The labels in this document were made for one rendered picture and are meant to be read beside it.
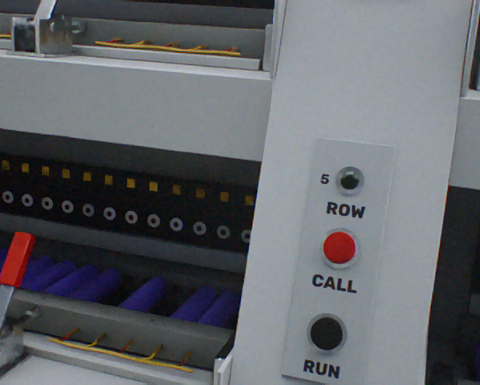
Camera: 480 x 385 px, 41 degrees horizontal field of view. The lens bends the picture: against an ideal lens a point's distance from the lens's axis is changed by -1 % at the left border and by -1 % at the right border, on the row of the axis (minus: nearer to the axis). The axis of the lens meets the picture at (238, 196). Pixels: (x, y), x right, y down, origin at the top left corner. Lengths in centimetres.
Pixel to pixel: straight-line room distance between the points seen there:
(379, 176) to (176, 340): 18
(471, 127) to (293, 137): 9
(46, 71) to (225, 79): 11
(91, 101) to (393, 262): 19
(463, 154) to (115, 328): 25
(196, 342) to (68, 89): 18
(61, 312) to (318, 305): 20
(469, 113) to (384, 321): 11
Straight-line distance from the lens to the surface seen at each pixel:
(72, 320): 46
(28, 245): 43
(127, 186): 54
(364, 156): 33
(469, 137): 34
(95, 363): 43
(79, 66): 39
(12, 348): 44
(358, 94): 34
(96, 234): 56
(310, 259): 33
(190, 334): 42
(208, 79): 36
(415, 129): 33
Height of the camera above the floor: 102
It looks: 2 degrees up
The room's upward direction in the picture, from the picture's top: 9 degrees clockwise
